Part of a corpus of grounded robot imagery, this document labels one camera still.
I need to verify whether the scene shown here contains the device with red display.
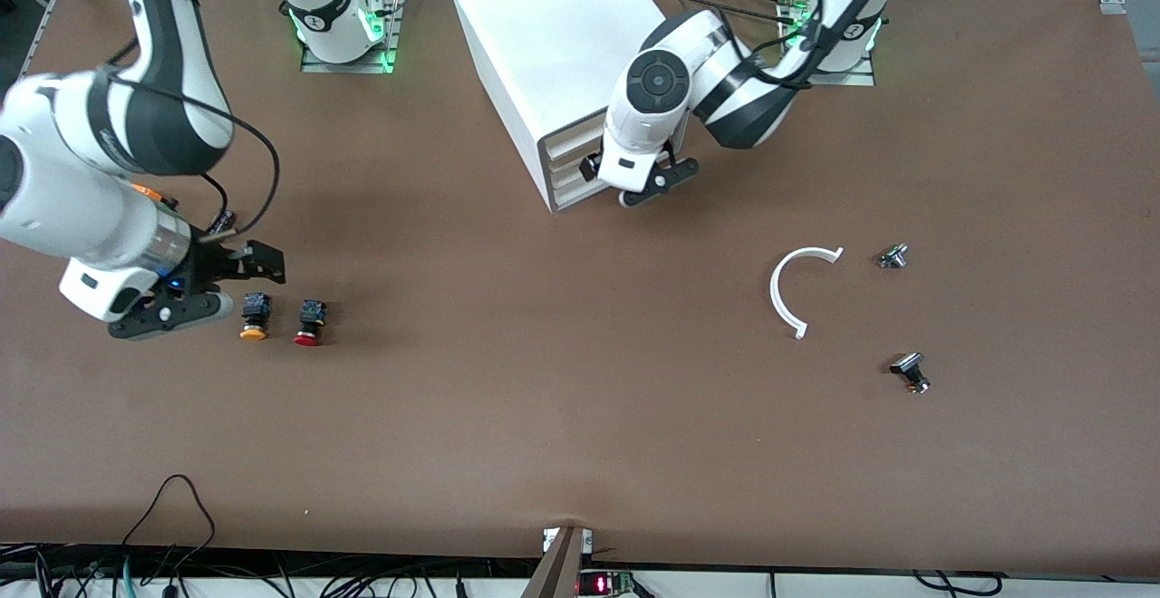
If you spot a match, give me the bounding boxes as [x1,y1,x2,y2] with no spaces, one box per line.
[577,569,637,598]

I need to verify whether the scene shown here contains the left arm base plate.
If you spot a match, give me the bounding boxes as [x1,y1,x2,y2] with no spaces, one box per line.
[780,0,878,88]

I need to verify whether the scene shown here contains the red push button switch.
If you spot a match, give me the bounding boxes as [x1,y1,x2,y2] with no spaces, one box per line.
[293,299,329,348]

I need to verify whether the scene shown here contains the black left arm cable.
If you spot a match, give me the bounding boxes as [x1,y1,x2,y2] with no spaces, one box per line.
[714,0,873,90]

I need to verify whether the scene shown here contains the white curved plastic arc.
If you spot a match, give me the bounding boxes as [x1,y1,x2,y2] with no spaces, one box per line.
[769,246,845,341]

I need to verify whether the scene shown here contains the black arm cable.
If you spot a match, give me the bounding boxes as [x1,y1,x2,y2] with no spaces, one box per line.
[714,0,873,90]
[107,62,282,238]

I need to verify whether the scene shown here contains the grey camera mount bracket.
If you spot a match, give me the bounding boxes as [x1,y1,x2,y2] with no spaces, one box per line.
[520,526,595,598]

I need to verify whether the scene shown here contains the black-headed selector switch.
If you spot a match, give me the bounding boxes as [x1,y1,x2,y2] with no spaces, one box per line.
[889,352,932,396]

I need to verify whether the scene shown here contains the orange button enclosure box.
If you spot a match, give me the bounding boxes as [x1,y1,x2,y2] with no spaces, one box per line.
[130,181,179,211]

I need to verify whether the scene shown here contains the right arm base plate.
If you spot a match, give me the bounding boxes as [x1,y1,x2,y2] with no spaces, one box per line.
[300,0,405,74]

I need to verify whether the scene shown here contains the orange push button switch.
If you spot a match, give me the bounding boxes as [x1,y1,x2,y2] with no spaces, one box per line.
[239,292,273,342]

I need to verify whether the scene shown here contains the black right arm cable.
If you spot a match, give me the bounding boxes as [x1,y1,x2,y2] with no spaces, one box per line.
[107,62,282,238]

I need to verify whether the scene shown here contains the black looped cable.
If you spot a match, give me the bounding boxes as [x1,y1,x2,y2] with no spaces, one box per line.
[121,474,218,574]

